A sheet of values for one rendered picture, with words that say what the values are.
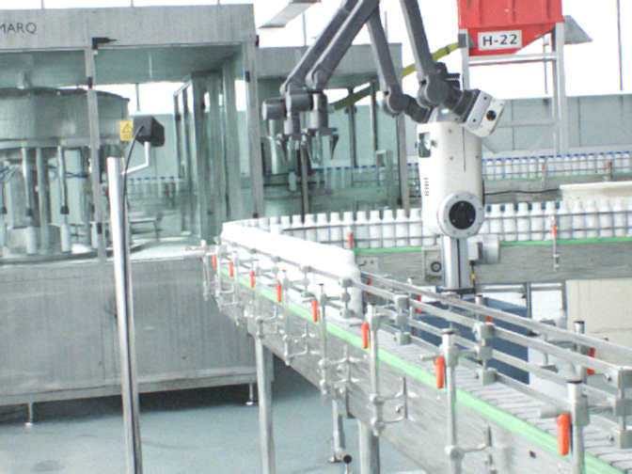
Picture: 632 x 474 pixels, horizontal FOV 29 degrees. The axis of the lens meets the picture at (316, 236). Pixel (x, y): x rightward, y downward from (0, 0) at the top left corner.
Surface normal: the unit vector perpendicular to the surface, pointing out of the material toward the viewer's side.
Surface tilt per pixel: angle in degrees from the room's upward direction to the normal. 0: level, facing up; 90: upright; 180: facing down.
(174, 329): 90
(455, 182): 101
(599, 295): 90
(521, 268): 90
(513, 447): 90
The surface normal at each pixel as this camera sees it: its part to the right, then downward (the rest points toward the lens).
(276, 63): 0.21, 0.04
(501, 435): -0.98, 0.07
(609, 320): -0.11, 0.06
